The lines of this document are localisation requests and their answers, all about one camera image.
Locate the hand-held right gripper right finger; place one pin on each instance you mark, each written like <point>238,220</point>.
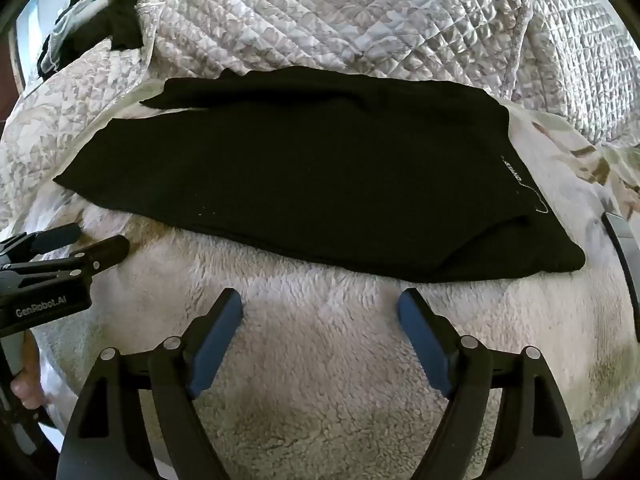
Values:
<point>421,340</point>

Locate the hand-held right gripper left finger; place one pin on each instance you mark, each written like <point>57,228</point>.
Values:
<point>220,340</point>

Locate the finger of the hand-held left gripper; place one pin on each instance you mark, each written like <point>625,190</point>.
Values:
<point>102,252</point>
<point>50,240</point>

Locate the black pants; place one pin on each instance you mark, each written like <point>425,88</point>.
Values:
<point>300,175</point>

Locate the person's left hand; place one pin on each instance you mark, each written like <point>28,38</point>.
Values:
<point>26,391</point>

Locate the floral print fleece blanket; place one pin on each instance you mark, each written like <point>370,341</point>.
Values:
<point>310,390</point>

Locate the pale sheer garment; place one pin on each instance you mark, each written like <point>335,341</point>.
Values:
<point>75,25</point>

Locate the black garment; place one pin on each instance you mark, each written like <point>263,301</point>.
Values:
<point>122,20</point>

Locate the quilted patterned bedspread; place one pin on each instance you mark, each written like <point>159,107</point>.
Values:
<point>350,10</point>

